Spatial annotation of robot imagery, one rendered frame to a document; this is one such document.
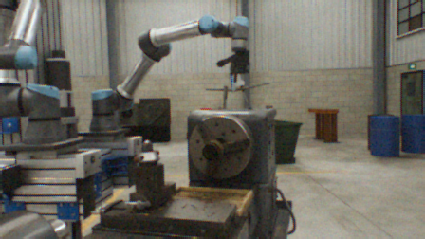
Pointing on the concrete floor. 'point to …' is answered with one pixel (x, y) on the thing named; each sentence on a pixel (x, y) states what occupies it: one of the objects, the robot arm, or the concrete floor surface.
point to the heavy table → (325, 124)
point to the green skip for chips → (286, 141)
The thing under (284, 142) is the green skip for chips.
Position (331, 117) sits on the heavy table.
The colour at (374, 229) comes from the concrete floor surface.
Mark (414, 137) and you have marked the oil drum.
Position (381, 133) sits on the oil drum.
